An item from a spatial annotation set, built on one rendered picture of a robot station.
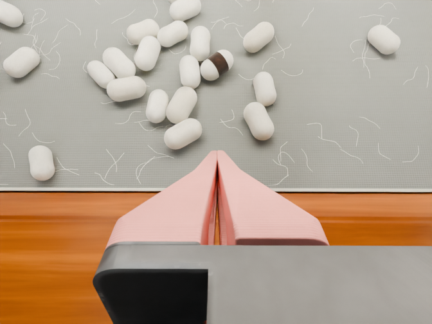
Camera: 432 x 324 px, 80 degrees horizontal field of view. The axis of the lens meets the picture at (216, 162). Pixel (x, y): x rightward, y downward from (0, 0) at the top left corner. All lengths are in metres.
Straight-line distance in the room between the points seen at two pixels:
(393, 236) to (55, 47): 0.36
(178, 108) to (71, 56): 0.14
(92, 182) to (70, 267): 0.07
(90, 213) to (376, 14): 0.35
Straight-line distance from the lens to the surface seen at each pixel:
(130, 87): 0.26
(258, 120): 0.24
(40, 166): 0.27
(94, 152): 0.27
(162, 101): 0.25
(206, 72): 0.26
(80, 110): 0.29
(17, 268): 0.26
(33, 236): 0.26
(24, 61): 0.33
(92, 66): 0.29
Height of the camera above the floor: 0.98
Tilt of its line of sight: 76 degrees down
